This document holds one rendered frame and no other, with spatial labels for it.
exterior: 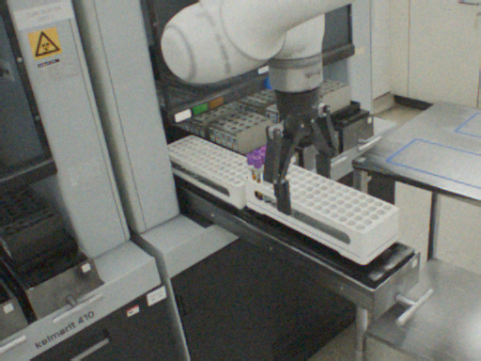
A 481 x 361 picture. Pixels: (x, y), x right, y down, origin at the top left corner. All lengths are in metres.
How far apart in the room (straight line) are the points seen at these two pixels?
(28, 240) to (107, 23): 0.43
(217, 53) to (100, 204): 0.54
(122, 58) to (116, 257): 0.41
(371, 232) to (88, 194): 0.56
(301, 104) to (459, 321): 0.93
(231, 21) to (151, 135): 0.51
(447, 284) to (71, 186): 1.14
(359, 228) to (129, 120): 0.51
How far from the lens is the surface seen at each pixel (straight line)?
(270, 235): 1.01
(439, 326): 1.58
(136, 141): 1.12
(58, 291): 1.06
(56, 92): 1.02
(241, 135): 1.27
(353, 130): 1.46
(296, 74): 0.84
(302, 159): 1.33
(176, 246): 1.15
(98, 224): 1.14
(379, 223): 0.87
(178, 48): 0.68
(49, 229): 1.08
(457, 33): 3.37
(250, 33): 0.67
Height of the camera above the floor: 1.38
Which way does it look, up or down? 28 degrees down
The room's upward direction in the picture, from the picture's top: 5 degrees counter-clockwise
